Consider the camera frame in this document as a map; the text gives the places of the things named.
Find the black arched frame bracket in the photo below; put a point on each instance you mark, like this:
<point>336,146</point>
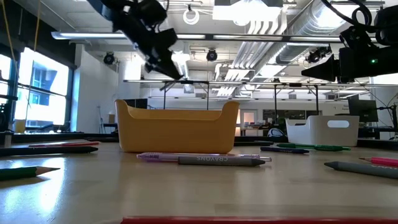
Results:
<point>275,133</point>

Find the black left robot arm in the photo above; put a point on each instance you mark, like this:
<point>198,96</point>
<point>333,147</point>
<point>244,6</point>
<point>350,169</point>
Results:
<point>102,6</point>

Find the black ceiling camera cluster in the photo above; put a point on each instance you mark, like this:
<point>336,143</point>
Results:
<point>315,56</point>

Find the yellow box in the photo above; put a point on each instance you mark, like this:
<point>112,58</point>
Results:
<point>20,126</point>

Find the silver ventilation duct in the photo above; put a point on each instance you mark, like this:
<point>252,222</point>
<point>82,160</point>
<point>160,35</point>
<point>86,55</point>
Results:
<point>311,25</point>

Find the red pencil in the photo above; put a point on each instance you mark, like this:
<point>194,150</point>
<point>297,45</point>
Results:
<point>248,221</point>
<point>68,144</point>

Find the translucent purple pen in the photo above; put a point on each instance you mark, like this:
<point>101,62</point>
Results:
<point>155,156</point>

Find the black pen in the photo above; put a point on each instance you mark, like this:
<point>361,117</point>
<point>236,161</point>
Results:
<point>102,139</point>
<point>46,151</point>
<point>252,143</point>

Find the white plastic bin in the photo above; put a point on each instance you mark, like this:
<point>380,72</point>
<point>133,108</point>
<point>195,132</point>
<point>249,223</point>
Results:
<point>317,133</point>

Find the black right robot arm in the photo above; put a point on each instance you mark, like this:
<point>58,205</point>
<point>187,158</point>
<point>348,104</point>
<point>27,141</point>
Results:
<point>388,25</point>

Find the black aluminium table frame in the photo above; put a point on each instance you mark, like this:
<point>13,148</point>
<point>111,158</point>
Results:
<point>46,137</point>

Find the black computer monitor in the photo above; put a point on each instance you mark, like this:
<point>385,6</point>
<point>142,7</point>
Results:
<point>362,110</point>

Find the grey crayon with print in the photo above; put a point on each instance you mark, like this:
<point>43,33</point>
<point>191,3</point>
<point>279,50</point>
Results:
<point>217,161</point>

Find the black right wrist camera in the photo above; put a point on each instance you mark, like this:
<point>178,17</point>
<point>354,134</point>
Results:
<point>354,37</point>

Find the black ceiling spotlight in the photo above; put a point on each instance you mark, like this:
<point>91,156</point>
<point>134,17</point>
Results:
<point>109,58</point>
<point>211,55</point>

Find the pink pencil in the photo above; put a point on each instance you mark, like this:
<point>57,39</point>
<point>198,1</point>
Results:
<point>385,161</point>

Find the green pen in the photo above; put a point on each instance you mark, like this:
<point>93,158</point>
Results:
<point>323,148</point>

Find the blue crayon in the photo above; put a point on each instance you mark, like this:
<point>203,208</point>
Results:
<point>286,150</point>

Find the black metal frame stand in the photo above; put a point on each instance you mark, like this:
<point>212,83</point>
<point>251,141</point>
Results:
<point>186,82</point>
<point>275,102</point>

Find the yellow plastic bin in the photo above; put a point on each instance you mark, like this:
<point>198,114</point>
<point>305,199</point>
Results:
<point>177,137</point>

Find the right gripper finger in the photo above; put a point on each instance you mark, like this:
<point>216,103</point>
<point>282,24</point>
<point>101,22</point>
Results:
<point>329,74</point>
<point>332,62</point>

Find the long ceiling light strip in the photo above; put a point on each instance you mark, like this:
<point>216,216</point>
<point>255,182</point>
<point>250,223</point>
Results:
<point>93,35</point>

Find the white ceiling air unit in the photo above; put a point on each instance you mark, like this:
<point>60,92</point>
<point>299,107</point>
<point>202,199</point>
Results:
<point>245,11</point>

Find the green pencil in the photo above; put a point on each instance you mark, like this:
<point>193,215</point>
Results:
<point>18,173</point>

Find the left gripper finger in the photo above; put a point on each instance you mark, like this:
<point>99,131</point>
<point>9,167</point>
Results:
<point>158,68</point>
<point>171,60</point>

